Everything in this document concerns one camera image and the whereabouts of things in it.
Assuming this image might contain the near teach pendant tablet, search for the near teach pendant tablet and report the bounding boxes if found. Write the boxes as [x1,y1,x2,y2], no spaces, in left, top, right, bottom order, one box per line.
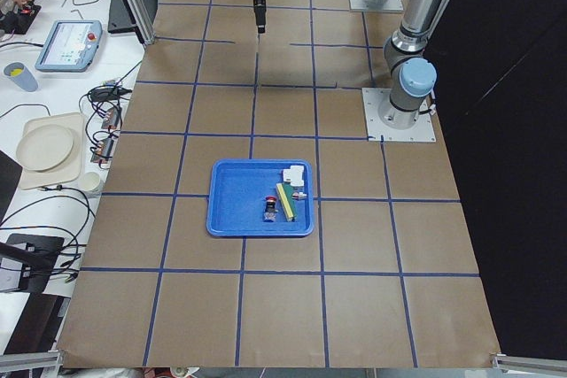
[35,20,103,72]

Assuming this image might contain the blue grey cup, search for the blue grey cup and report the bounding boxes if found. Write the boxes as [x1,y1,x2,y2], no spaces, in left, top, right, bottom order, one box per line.
[4,62,38,92]

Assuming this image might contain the red emergency stop button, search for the red emergency stop button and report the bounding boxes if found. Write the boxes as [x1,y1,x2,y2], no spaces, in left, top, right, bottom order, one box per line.
[263,196,278,222]

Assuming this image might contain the blue plastic tray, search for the blue plastic tray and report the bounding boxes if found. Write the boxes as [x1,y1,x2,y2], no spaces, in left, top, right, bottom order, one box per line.
[206,159,315,238]

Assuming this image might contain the beige rectangular tray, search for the beige rectangular tray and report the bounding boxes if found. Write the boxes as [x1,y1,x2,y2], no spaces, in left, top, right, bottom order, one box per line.
[15,112,85,189]

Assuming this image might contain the black laptop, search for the black laptop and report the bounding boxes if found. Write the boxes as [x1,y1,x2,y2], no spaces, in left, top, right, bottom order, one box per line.
[107,0,159,35]

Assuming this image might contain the white paper cup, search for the white paper cup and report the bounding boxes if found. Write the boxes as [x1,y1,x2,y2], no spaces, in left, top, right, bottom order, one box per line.
[77,172,105,197]

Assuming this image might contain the beige round plate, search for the beige round plate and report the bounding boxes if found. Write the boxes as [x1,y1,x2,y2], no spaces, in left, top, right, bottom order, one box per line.
[16,124,74,171]

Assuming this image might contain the white circuit breaker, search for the white circuit breaker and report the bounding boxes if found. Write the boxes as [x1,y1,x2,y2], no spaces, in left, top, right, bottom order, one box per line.
[282,165,305,188]

